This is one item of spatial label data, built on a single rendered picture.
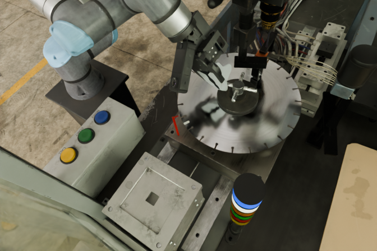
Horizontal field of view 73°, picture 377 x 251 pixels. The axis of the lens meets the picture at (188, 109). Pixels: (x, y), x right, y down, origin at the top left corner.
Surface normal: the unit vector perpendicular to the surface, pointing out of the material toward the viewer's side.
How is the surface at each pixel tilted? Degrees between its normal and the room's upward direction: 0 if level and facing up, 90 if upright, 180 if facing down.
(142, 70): 0
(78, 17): 21
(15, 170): 90
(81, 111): 0
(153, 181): 0
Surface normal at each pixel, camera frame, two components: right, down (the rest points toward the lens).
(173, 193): -0.11, -0.53
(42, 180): 0.84, 0.40
